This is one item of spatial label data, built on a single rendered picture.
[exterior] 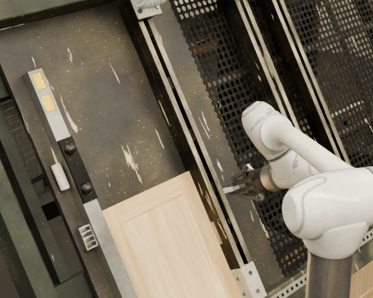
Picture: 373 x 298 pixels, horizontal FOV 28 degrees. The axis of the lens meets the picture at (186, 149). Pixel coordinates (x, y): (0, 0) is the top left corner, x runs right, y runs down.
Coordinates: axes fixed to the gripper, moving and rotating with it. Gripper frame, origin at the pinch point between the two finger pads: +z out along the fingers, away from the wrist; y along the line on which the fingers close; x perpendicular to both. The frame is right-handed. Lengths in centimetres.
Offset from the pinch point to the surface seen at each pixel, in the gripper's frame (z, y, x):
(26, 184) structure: 13, 27, 60
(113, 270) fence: 4, -7, 50
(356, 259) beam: 4, -46, -47
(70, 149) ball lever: -8, 31, 54
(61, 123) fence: 4, 40, 47
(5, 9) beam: -2, 75, 52
